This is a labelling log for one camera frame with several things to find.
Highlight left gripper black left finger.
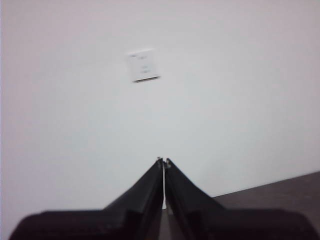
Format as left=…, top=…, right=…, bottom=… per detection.
left=8, top=156, right=165, bottom=240

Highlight white wall power socket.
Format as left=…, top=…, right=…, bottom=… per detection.
left=125, top=48, right=161, bottom=84

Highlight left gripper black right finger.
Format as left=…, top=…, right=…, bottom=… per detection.
left=164, top=157, right=315, bottom=240

